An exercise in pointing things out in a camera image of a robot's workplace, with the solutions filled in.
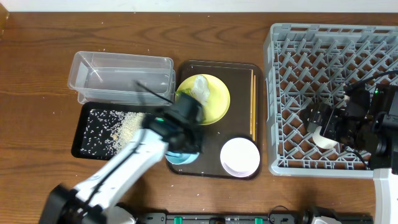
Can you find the light blue bowl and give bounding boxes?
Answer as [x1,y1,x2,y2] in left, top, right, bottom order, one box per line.
[165,152,200,165]

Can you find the white paper cup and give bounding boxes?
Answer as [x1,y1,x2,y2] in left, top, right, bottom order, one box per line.
[312,126,338,149]

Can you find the leftover rice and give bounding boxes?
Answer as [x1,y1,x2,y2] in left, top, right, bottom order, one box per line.
[80,109,145,159]

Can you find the yellow green snack wrapper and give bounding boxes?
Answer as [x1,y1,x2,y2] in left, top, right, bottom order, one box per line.
[175,88,192,96]

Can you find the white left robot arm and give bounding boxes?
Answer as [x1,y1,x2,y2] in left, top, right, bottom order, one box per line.
[39,111,203,223]

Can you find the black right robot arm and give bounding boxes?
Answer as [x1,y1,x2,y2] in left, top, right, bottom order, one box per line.
[299,83,397,223]

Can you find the grey dishwasher rack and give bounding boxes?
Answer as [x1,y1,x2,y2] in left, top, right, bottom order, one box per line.
[263,23,397,179]

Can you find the black waste tray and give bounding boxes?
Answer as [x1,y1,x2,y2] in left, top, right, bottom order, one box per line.
[71,102,157,160]

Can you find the crumpled white napkin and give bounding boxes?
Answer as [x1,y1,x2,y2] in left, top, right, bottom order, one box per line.
[190,75,210,105]

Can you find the yellow plate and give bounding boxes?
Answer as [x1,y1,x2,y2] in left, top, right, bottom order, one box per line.
[177,74,231,125]

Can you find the right wooden chopstick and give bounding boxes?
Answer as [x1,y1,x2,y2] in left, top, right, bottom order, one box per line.
[252,75,256,142]

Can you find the wooden chopstick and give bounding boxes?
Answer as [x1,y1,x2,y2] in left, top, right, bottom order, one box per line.
[252,75,256,142]
[249,70,254,136]

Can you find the dark brown serving tray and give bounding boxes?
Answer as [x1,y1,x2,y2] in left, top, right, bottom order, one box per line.
[167,60,262,180]

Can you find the left wooden chopstick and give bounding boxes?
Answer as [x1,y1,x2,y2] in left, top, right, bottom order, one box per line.
[249,70,254,136]

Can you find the clear plastic bin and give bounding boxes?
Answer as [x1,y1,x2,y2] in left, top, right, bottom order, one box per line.
[68,51,175,105]

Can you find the black rail with green clips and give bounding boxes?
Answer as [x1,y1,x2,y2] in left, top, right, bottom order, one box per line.
[136,207,374,224]

